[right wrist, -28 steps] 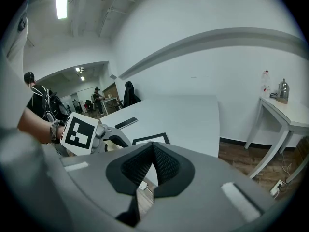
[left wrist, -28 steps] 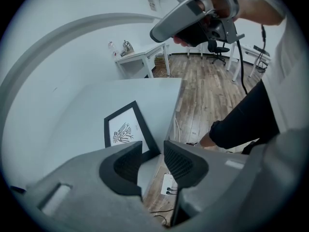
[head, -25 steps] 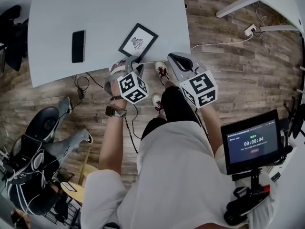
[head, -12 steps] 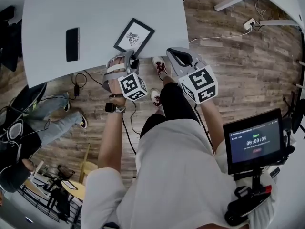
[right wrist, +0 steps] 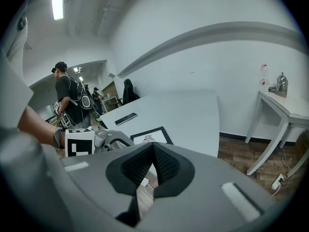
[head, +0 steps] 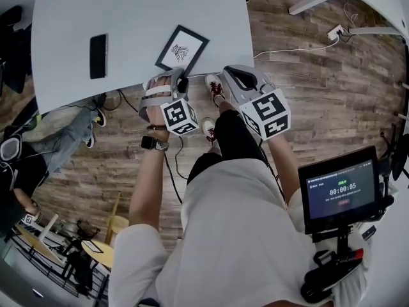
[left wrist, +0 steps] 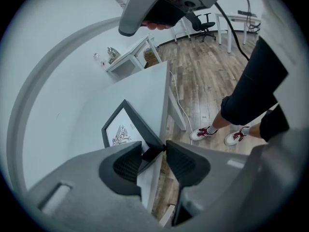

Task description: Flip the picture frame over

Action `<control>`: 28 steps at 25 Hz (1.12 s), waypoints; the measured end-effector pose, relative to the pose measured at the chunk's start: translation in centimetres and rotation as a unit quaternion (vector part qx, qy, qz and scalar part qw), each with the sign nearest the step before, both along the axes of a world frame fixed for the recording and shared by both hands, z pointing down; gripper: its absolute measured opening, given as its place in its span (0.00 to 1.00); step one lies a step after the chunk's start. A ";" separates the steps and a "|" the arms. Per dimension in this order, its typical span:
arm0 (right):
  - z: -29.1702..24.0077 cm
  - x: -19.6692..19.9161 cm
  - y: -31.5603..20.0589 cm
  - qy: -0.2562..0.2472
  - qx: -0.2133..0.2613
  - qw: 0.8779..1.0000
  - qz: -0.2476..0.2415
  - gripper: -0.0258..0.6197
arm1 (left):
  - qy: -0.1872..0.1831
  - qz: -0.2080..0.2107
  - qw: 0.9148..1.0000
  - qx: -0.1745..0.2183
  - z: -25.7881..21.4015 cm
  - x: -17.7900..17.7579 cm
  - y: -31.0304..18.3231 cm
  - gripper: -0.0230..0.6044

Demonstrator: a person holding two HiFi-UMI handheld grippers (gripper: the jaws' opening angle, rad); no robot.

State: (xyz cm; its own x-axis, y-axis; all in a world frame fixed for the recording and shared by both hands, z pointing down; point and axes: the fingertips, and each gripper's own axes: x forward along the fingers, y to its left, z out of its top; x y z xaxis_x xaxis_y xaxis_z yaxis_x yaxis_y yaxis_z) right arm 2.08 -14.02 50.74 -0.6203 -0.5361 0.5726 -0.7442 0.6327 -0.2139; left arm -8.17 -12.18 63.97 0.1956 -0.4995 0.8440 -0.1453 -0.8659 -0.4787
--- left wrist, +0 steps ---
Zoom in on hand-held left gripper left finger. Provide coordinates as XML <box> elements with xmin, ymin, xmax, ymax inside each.
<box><xmin>25</xmin><ymin>141</ymin><xmax>167</xmax><ymax>232</ymax></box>

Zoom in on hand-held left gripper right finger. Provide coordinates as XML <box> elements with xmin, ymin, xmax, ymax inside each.
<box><xmin>166</xmin><ymin>140</ymin><xmax>261</xmax><ymax>228</ymax></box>

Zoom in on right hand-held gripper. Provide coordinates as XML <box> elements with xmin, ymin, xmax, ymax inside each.
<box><xmin>118</xmin><ymin>0</ymin><xmax>223</xmax><ymax>37</ymax></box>

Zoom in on black framed marker card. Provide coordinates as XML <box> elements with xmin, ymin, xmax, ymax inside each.
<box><xmin>101</xmin><ymin>99</ymin><xmax>167</xmax><ymax>176</ymax></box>

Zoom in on person's right hand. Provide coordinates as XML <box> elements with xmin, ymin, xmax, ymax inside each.
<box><xmin>141</xmin><ymin>21</ymin><xmax>173</xmax><ymax>31</ymax></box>

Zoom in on small white table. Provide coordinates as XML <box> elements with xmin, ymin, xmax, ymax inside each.
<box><xmin>105</xmin><ymin>34</ymin><xmax>163</xmax><ymax>83</ymax></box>

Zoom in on white shoe red laces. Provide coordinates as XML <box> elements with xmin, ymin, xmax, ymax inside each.
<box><xmin>190</xmin><ymin>126</ymin><xmax>219</xmax><ymax>142</ymax></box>
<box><xmin>224</xmin><ymin>129</ymin><xmax>249</xmax><ymax>146</ymax></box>

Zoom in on steel kettle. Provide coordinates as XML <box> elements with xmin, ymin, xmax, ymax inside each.
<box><xmin>106</xmin><ymin>46</ymin><xmax>121</xmax><ymax>64</ymax></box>

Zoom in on brown cardboard box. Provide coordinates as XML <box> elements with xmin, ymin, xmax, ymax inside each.
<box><xmin>143</xmin><ymin>47</ymin><xmax>158</xmax><ymax>69</ymax></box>

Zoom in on clear bottle red label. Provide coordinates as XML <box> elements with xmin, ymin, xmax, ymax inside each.
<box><xmin>92</xmin><ymin>53</ymin><xmax>107</xmax><ymax>69</ymax></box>

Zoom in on person's left leg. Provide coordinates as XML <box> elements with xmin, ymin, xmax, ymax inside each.
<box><xmin>240</xmin><ymin>123</ymin><xmax>264</xmax><ymax>138</ymax></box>

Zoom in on person's leg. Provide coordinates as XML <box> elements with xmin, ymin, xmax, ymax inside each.
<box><xmin>240</xmin><ymin>123</ymin><xmax>264</xmax><ymax>138</ymax></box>
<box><xmin>208</xmin><ymin>96</ymin><xmax>242</xmax><ymax>133</ymax></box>

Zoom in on person's right leg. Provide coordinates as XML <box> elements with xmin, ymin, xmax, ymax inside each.
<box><xmin>208</xmin><ymin>96</ymin><xmax>242</xmax><ymax>133</ymax></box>

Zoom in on black office chair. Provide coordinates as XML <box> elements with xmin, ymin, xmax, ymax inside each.
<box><xmin>192</xmin><ymin>13</ymin><xmax>217</xmax><ymax>43</ymax></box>

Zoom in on large white table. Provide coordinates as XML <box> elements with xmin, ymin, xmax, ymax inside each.
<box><xmin>72</xmin><ymin>60</ymin><xmax>187</xmax><ymax>228</ymax></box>

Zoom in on white desk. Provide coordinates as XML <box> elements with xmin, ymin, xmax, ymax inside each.
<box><xmin>214</xmin><ymin>12</ymin><xmax>263</xmax><ymax>54</ymax></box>

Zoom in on person in black shorts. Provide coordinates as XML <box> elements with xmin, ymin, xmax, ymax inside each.
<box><xmin>221</xmin><ymin>35</ymin><xmax>290</xmax><ymax>143</ymax></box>

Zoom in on person's white shirt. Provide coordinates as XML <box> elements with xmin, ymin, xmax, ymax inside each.
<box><xmin>258</xmin><ymin>0</ymin><xmax>309</xmax><ymax>66</ymax></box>

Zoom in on long white cable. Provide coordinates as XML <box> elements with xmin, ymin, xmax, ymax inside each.
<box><xmin>169</xmin><ymin>70</ymin><xmax>194</xmax><ymax>145</ymax></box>

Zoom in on grey wall ledge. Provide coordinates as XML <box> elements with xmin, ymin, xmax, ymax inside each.
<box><xmin>6</xmin><ymin>17</ymin><xmax>123</xmax><ymax>193</ymax></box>

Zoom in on thick black cable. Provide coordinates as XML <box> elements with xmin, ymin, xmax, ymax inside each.
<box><xmin>214</xmin><ymin>1</ymin><xmax>250</xmax><ymax>61</ymax></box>

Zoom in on thin black cable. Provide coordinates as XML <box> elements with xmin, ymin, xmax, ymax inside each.
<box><xmin>237</xmin><ymin>0</ymin><xmax>252</xmax><ymax>30</ymax></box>

